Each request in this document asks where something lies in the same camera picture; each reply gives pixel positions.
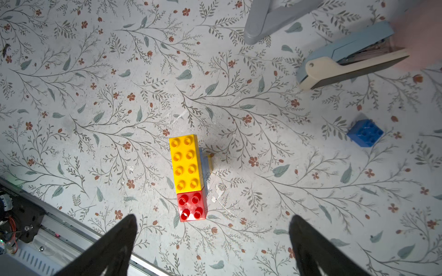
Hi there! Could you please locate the yellow long lego brick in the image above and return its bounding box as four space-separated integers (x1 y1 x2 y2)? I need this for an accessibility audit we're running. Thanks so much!
169 135 204 194

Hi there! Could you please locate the small yellow lego brick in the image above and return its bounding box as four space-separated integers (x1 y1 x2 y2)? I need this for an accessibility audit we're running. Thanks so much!
207 155 213 172

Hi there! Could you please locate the grey V-shaped bracket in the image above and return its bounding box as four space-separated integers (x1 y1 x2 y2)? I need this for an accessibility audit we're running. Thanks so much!
244 0 322 46

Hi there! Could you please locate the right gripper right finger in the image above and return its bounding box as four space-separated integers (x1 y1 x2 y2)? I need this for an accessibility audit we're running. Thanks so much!
289 215 368 276

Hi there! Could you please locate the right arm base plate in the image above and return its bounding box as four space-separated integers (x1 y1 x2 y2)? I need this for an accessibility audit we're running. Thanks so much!
1 185 46 255

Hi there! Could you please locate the long light blue lego brick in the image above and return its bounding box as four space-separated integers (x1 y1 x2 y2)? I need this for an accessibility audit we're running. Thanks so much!
199 147 211 188

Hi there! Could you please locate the small blue lego brick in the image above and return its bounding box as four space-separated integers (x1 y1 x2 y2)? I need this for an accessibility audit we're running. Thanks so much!
346 119 384 148

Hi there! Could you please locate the pink pen cup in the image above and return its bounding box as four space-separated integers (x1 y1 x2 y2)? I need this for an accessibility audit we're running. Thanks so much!
391 1 442 71

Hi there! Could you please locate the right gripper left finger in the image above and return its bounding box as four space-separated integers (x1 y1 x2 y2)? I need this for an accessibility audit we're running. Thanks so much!
57 214 138 276

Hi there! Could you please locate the red lego brick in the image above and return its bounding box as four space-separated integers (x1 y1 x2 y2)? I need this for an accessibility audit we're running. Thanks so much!
177 188 208 222

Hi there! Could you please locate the floral table mat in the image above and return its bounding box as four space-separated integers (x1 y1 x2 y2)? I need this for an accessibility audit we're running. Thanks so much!
1 1 442 276

